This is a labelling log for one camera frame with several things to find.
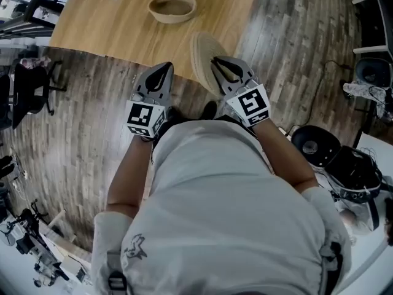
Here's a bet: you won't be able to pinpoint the black harness buckle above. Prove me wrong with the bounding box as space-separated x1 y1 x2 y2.
107 270 128 295

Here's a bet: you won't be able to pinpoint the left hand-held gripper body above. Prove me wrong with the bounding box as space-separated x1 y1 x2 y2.
125 89 172 138

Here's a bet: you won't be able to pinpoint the white wooden rack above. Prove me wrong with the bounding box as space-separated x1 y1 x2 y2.
36 209 93 284

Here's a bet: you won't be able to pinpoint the woven round basket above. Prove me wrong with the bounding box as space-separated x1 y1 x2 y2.
147 0 198 24

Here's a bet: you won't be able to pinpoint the black metal railing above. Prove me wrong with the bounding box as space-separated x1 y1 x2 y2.
0 0 80 39

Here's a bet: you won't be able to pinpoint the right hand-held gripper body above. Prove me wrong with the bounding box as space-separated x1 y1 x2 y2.
225 78 272 128

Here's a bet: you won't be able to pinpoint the black round stool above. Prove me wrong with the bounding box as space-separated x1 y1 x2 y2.
290 125 341 167

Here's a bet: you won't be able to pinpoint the woven basket lid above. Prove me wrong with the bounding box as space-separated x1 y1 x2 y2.
189 31 228 100

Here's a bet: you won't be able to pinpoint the black equipment case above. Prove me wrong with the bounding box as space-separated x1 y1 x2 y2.
325 146 384 202

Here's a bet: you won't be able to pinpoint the person's black trousers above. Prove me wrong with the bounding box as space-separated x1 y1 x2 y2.
213 114 259 138

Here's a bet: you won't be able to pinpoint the grey shoulder strap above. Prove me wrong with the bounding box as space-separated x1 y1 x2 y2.
319 241 344 295

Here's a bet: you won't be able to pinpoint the person's right forearm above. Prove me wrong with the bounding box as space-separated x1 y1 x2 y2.
251 118 319 196

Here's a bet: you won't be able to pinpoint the person's left forearm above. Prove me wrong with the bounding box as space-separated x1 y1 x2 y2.
106 133 154 219

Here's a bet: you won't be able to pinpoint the person's black shoe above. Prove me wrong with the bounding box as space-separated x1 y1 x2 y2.
201 100 219 121

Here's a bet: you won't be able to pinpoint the patterned cloth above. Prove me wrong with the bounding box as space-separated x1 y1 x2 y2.
343 81 387 118

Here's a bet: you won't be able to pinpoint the grey round chair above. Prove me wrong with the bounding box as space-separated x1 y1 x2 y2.
354 57 393 89

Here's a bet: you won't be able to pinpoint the person's white shirt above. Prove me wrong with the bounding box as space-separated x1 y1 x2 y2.
90 120 352 295

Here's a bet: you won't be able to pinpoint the black floor cable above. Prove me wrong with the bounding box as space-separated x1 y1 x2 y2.
285 60 354 135

